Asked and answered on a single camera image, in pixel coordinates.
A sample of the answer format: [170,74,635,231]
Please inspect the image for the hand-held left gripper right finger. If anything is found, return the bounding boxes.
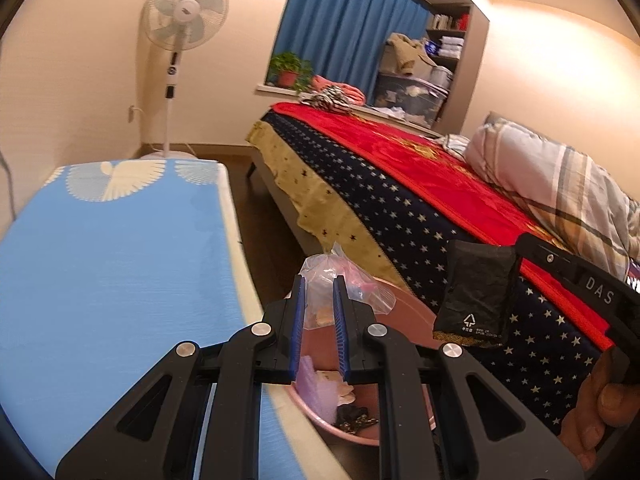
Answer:
[332,275,586,480]

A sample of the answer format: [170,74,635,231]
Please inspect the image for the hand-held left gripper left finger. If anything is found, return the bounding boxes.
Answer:
[55,274,307,480]

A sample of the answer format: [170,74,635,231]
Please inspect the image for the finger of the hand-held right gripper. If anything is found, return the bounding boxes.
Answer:
[501,232,538,347]

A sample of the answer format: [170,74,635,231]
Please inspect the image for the black packet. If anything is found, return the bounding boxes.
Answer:
[432,239,523,348]

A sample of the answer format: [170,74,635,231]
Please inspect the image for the clear plastic bag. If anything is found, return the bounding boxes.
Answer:
[299,242,396,331]

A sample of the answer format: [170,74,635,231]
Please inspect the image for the white tissue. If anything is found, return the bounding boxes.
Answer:
[320,370,357,406]

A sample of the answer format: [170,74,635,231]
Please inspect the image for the long lavender packet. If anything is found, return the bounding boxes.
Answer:
[297,355,341,413]

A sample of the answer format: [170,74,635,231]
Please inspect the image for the pink plastic bin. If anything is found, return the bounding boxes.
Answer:
[287,275,451,446]

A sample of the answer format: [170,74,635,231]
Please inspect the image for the black scrunchie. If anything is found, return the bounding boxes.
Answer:
[334,404,381,436]

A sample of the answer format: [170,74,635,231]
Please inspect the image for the person's right hand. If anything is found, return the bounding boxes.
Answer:
[559,347,633,466]

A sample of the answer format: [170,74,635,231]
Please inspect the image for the striped pillow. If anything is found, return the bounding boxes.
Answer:
[442,115,640,281]

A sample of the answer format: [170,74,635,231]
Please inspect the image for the bed with star sheet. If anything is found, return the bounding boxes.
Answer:
[245,102,640,441]

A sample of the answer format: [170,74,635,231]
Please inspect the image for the red floral blanket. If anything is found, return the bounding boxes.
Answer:
[270,102,616,351]

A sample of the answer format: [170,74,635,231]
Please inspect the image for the blue mat with wing print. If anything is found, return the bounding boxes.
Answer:
[0,159,261,480]

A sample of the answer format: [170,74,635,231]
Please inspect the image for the white cloth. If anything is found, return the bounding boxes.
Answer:
[375,105,416,122]

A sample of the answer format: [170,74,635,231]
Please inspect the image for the clear storage box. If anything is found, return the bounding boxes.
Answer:
[372,71,451,128]

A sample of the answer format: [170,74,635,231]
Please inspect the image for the striped garment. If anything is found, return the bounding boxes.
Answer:
[300,85,356,112]

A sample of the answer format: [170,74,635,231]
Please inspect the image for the pink folded clothes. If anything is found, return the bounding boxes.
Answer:
[311,75,366,106]

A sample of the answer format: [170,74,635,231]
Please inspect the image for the wooden shelf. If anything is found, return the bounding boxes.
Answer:
[425,2,473,111]

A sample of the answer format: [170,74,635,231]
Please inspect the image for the potted green plant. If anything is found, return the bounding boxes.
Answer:
[268,51,316,92]

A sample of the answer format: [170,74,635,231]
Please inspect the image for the stack of white towels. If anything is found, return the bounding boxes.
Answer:
[425,35,463,58]

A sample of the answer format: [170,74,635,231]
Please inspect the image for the beige coat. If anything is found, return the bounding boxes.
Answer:
[385,32,436,77]

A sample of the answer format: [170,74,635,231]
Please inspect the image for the blue curtain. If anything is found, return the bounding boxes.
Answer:
[272,0,433,103]

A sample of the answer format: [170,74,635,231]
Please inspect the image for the white standing fan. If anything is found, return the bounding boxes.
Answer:
[139,0,230,161]

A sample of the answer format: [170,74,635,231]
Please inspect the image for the grey wall cable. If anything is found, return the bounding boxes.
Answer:
[0,152,13,221]

